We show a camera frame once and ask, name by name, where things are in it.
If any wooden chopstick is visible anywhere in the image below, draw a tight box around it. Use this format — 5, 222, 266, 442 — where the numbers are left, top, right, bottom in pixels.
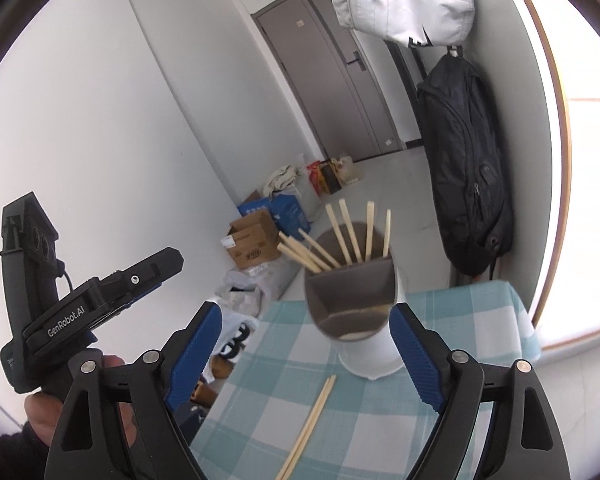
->
339, 198, 363, 263
298, 229, 341, 269
325, 204, 352, 266
275, 375, 337, 480
382, 209, 392, 258
364, 200, 375, 262
277, 243, 322, 274
278, 232, 332, 271

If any person's left hand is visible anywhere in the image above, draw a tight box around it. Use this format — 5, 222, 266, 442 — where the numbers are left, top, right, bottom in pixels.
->
23, 353, 136, 449

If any brown shoe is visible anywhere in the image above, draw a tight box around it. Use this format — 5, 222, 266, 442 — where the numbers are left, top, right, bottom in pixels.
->
211, 356, 234, 379
190, 378, 218, 408

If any navy jordan shoe box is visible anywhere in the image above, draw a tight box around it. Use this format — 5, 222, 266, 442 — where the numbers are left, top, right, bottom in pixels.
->
173, 400, 210, 444

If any white plastic bag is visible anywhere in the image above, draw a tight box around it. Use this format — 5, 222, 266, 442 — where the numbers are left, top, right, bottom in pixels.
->
215, 287, 262, 330

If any white grey utensil holder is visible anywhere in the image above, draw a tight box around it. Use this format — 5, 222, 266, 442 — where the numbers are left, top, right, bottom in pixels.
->
303, 230, 407, 380

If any teal white checkered cloth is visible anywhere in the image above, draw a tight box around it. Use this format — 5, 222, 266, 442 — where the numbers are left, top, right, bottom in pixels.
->
190, 281, 541, 479

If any grey plastic parcel bag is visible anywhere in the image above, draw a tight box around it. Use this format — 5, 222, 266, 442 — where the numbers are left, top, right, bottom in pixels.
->
216, 256, 300, 315

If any brown cardboard box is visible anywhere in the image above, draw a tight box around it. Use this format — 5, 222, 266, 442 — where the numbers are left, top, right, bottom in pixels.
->
221, 209, 282, 270

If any blue cardboard box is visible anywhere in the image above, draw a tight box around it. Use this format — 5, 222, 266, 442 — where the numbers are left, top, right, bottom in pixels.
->
237, 192, 311, 240

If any black backpack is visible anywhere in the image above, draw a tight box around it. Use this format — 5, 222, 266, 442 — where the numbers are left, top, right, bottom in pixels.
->
417, 53, 515, 278

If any cream cloth bag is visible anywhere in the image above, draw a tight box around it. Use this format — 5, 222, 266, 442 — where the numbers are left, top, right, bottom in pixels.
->
262, 165, 300, 197

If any beige tote bag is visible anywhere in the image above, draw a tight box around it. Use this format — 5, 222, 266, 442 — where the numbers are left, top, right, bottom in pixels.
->
330, 155, 363, 185

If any grey entrance door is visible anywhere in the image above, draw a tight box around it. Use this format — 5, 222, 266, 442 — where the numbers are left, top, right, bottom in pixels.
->
252, 0, 402, 162

